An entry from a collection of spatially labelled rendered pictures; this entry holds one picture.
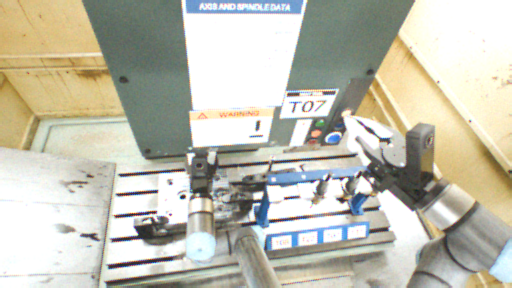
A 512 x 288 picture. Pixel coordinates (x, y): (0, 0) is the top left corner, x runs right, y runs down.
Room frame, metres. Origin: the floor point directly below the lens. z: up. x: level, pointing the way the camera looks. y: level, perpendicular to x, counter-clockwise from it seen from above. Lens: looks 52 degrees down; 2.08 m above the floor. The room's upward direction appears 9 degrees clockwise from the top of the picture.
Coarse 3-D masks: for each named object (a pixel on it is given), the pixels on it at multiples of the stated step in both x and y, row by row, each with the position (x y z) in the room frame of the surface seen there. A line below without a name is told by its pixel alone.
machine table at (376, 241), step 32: (224, 160) 0.77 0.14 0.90; (256, 160) 0.80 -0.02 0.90; (288, 160) 0.84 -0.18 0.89; (320, 160) 0.87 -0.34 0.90; (352, 160) 0.90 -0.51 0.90; (128, 192) 0.53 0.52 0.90; (256, 192) 0.63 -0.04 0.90; (288, 192) 0.66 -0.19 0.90; (128, 224) 0.39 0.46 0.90; (256, 224) 0.49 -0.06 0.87; (288, 224) 0.50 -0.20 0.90; (320, 224) 0.52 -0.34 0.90; (384, 224) 0.57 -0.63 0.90; (128, 256) 0.27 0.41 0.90; (160, 256) 0.29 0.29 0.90; (288, 256) 0.37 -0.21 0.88; (320, 256) 0.40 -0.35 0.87
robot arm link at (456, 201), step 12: (444, 192) 0.27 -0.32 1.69; (456, 192) 0.26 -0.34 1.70; (432, 204) 0.25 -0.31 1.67; (444, 204) 0.24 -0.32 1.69; (456, 204) 0.24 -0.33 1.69; (468, 204) 0.24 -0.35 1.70; (432, 216) 0.23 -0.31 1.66; (444, 216) 0.23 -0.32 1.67; (456, 216) 0.23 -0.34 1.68; (444, 228) 0.22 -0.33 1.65
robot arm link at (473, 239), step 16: (480, 208) 0.24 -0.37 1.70; (464, 224) 0.22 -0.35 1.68; (480, 224) 0.22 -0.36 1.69; (496, 224) 0.22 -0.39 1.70; (448, 240) 0.21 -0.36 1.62; (464, 240) 0.20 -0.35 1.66; (480, 240) 0.19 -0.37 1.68; (496, 240) 0.19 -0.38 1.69; (464, 256) 0.18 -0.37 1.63; (480, 256) 0.18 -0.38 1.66; (496, 256) 0.17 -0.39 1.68; (496, 272) 0.16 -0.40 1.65
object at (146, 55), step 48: (96, 0) 0.31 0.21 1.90; (144, 0) 0.33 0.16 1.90; (336, 0) 0.40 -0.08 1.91; (384, 0) 0.42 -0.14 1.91; (144, 48) 0.32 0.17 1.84; (336, 48) 0.41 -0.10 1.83; (384, 48) 0.43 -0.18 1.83; (144, 96) 0.32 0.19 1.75; (336, 96) 0.42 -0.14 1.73; (144, 144) 0.31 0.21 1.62; (192, 144) 0.34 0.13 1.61; (240, 144) 0.37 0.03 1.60; (288, 144) 0.40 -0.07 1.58
